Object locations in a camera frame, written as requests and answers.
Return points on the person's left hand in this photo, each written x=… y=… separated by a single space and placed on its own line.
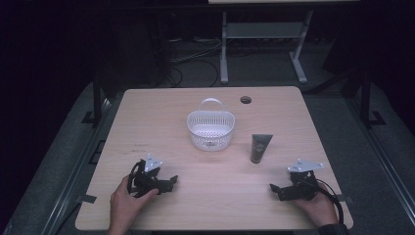
x=127 y=204

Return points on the white plastic basket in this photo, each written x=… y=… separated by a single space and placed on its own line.
x=210 y=130

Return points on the grey metal table frame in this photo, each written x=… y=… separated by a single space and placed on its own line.
x=261 y=30

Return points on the dark squeeze tube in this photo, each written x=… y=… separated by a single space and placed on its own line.
x=260 y=148

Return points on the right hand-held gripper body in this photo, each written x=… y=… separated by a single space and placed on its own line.
x=301 y=182

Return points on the person's right hand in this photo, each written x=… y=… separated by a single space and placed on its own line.
x=318 y=207

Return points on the black metal post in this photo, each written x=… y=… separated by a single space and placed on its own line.
x=97 y=101
x=365 y=98

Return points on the grey tape strip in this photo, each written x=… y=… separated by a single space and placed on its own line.
x=345 y=197
x=87 y=198

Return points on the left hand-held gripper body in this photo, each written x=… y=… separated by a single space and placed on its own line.
x=148 y=178

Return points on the metal floor rail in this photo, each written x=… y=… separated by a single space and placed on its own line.
x=75 y=176
x=381 y=160

